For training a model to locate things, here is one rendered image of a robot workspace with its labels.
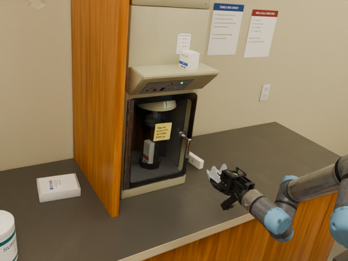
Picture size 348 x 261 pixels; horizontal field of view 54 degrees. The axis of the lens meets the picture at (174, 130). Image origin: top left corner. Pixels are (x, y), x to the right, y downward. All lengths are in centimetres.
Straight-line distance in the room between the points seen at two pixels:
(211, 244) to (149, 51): 83
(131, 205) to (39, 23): 83
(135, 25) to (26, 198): 81
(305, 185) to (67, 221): 85
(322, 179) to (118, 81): 68
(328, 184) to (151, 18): 76
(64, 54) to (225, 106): 105
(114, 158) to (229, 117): 115
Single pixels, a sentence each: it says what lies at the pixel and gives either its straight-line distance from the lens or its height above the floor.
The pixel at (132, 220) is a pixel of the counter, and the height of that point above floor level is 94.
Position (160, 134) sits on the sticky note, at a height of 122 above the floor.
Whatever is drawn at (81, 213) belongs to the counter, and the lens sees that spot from 141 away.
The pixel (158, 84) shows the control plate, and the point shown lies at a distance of 120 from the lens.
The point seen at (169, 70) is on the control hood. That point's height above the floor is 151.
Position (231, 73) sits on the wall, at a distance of 211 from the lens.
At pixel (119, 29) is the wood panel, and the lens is 108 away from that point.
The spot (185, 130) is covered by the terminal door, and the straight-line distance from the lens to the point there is 144.
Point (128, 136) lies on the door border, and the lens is 131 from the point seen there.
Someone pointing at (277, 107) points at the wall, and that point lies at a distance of 253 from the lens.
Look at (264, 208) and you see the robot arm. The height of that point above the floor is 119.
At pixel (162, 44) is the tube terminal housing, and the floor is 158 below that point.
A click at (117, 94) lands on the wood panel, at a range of 113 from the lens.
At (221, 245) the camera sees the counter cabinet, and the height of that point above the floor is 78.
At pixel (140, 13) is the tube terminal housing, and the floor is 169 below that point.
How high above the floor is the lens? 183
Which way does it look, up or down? 25 degrees down
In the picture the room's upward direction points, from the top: 7 degrees clockwise
